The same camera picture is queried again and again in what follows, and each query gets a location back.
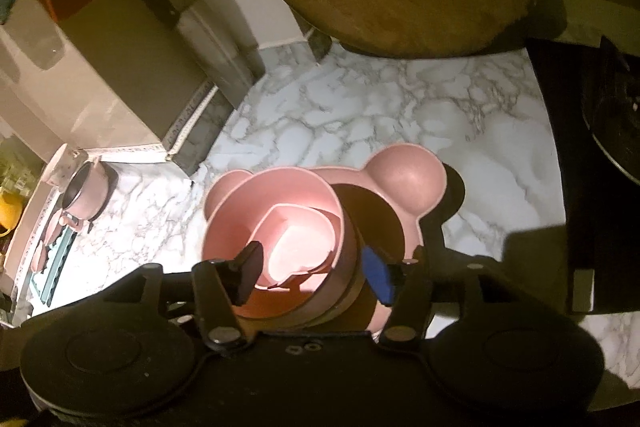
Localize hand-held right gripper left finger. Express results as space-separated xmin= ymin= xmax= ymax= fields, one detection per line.
xmin=117 ymin=242 xmax=266 ymax=350

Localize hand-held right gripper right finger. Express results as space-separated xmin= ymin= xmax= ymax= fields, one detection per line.
xmin=361 ymin=246 xmax=511 ymax=348

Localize cream bowl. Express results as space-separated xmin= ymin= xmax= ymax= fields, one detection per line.
xmin=300 ymin=202 xmax=363 ymax=328

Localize pink bowl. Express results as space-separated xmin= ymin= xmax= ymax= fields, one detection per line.
xmin=200 ymin=167 xmax=358 ymax=328

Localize pink heart-shaped dish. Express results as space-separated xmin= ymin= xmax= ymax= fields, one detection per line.
xmin=250 ymin=203 xmax=343 ymax=290

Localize pink bear-shaped plate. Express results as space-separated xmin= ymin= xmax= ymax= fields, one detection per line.
xmin=204 ymin=146 xmax=448 ymax=333

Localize music note border tape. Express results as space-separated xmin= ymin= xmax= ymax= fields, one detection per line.
xmin=85 ymin=82 xmax=218 ymax=158

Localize pink pot with steel interior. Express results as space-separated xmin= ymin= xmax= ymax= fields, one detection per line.
xmin=59 ymin=156 xmax=120 ymax=233

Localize blue ice cube tray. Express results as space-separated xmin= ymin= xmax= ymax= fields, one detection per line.
xmin=30 ymin=227 xmax=76 ymax=308

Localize white floral bowl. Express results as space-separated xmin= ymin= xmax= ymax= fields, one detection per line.
xmin=39 ymin=143 xmax=83 ymax=188

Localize cleaver knife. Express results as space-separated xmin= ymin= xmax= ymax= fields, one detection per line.
xmin=127 ymin=0 xmax=266 ymax=110

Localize black gas stove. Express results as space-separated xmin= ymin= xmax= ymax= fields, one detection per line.
xmin=527 ymin=37 xmax=640 ymax=315

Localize yellow mug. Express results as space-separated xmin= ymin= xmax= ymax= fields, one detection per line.
xmin=0 ymin=194 xmax=23 ymax=235

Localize black stove pan support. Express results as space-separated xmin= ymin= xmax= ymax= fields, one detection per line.
xmin=582 ymin=37 xmax=640 ymax=185

